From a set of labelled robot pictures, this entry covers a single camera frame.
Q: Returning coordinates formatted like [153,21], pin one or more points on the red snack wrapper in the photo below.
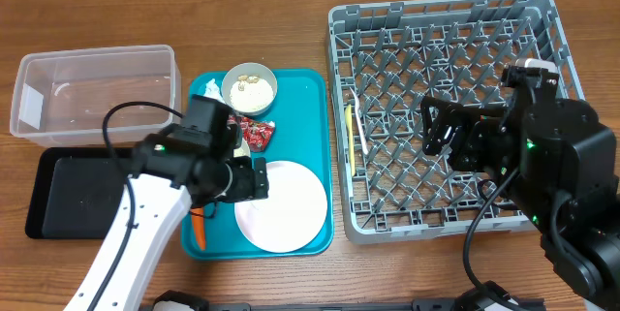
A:
[257,134]

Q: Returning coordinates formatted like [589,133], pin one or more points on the pink round plate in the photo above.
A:
[293,213]

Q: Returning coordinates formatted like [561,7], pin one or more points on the crumpled white napkin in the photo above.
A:
[212,91]

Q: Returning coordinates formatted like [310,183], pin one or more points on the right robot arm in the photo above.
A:
[554,160]

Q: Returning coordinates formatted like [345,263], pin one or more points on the orange carrot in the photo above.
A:
[197,217]

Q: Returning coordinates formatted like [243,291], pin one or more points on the yellow plastic spoon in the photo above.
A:
[350,136]

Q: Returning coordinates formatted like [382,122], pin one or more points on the green bowl with nuts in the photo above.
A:
[243,150]

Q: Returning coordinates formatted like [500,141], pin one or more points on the clear plastic bin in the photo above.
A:
[61,97]

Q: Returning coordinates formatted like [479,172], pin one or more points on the grey dishwasher rack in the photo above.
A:
[393,54]

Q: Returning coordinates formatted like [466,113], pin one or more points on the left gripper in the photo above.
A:
[248,185]

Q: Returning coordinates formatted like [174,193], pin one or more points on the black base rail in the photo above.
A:
[172,300]

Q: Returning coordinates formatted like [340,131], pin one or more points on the teal plastic tray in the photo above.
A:
[301,136]

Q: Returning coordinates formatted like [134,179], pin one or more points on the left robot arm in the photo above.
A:
[169,175]

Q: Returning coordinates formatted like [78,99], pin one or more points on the black plastic tray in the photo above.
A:
[76,194]

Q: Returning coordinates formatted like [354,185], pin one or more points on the grey bowl with rice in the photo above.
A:
[249,88]

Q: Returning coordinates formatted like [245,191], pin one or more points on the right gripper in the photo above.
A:
[470,125]

